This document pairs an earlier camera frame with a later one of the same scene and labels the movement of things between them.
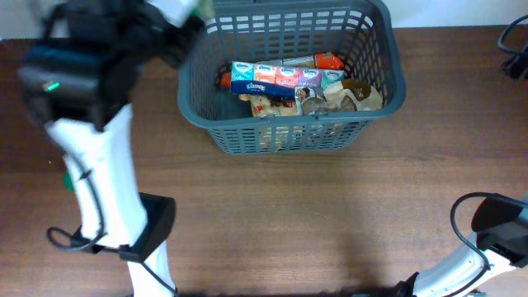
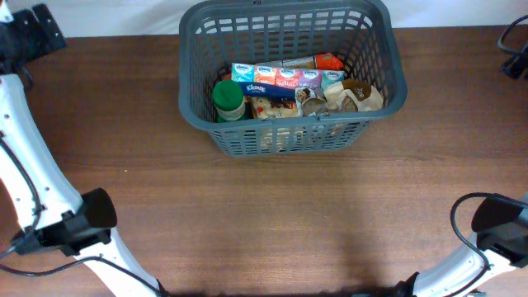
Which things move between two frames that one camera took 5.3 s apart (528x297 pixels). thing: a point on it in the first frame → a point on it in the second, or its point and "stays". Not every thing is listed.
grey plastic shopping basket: [359, 31] stays
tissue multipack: [279, 81] stays
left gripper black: [188, 35] → [43, 43]
